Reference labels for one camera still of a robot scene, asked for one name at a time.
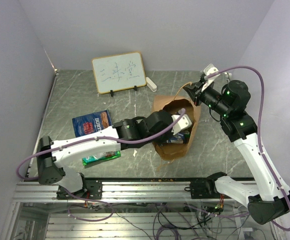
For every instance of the green snack packet in bag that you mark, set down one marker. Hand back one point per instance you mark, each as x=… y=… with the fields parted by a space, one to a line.
x=180 y=138

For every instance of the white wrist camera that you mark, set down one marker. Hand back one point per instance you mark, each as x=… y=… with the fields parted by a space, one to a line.
x=210 y=74
x=183 y=124

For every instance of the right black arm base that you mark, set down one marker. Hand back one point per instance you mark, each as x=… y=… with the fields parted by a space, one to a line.
x=202 y=189

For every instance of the brown paper bag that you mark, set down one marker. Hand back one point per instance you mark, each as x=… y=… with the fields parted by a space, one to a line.
x=177 y=145

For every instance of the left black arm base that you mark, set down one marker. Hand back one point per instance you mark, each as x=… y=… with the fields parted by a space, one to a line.
x=92 y=189

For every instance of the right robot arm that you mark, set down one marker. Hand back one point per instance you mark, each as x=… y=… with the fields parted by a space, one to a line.
x=270 y=198

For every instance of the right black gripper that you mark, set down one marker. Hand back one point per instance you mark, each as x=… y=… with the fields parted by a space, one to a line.
x=194 y=90

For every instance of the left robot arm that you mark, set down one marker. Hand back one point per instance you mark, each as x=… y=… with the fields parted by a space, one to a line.
x=54 y=156

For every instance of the blue Burts chips bag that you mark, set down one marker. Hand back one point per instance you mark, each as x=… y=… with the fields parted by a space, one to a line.
x=91 y=123

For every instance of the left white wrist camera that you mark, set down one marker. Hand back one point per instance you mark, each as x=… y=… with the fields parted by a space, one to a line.
x=183 y=124

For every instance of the small whiteboard yellow frame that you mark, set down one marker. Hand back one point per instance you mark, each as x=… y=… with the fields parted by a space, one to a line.
x=118 y=72

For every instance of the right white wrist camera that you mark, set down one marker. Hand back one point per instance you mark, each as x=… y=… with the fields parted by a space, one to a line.
x=210 y=74

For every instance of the white eraser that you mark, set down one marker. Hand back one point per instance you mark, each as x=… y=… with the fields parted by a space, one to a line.
x=150 y=84

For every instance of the aluminium rail frame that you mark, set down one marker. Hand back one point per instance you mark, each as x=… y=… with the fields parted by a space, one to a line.
x=132 y=209

